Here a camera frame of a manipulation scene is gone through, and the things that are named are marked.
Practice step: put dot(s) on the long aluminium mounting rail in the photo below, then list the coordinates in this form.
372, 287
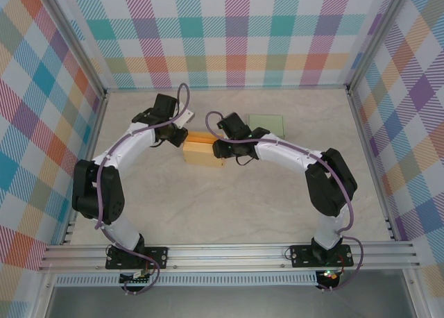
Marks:
225, 257

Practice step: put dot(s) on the aluminium frame cross bar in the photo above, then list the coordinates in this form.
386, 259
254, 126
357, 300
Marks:
225, 87

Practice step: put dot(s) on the aluminium table side rail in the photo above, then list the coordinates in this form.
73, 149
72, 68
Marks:
99, 116
359, 123

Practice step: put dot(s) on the orange paper box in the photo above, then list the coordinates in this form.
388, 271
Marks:
197, 155

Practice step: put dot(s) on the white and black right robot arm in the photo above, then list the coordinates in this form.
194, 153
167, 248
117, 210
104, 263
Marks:
284, 151

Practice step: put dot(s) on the green paper box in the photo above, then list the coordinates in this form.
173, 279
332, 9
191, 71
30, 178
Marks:
270, 121

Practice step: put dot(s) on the aluminium frame post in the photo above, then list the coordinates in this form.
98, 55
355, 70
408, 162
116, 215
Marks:
377, 37
74, 37

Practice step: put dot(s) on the small circuit board with light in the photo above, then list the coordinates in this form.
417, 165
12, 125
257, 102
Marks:
327, 274

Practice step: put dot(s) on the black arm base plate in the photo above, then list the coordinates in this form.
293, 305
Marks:
161, 257
300, 259

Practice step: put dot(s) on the aluminium frame leg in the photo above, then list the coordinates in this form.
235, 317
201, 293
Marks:
416, 297
44, 297

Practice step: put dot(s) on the small black circuit board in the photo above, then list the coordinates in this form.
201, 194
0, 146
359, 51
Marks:
135, 280

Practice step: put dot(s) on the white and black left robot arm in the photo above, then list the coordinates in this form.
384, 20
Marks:
128, 144

